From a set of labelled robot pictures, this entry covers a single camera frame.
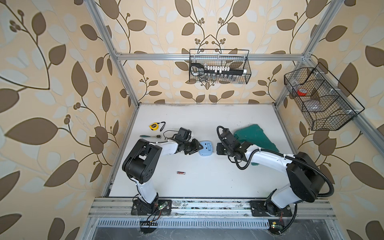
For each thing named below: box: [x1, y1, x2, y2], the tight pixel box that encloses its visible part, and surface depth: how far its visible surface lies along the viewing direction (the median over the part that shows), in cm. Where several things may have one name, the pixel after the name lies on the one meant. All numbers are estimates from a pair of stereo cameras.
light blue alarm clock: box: [199, 140, 214, 156], surface depth 94 cm
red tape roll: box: [297, 88, 308, 96], surface depth 84 cm
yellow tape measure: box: [149, 121, 166, 132], surface depth 107 cm
